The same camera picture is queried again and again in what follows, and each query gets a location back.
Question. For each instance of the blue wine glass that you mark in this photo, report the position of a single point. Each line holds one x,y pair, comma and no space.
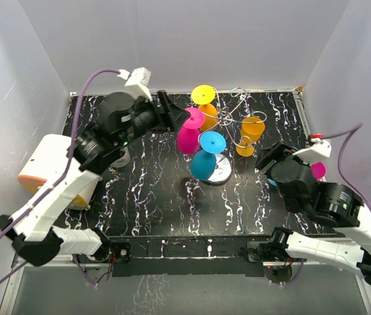
273,183
204,162

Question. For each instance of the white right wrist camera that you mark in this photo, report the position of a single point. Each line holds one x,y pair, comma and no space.
317,150

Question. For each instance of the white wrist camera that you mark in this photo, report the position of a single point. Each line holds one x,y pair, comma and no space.
317,150
136,82

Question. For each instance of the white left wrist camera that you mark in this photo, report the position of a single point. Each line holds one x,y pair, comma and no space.
136,82

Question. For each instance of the chrome wire wine glass rack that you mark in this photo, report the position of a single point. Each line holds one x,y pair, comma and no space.
227,122

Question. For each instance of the orange wine glass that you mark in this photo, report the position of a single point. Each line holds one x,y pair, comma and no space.
251,131
203,96

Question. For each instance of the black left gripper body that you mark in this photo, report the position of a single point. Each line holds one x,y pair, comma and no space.
148,117

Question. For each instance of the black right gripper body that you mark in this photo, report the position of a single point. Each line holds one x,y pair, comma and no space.
279,151

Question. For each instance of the white orange appliance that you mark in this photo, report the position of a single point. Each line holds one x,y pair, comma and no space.
50,158

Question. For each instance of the orange wine glass on rack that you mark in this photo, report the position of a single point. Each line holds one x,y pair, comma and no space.
251,131

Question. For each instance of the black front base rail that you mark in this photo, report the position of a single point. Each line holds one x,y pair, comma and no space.
184,255

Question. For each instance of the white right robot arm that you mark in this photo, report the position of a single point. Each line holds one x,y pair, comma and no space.
330,204

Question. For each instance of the blue wine glass front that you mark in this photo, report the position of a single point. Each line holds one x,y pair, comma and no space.
204,162

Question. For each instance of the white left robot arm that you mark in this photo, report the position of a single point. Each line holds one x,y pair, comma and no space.
121,120

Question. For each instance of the blue wine glass back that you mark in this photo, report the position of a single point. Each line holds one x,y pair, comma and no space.
273,183

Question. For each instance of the magenta wine glass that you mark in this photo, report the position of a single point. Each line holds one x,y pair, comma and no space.
188,136
318,170

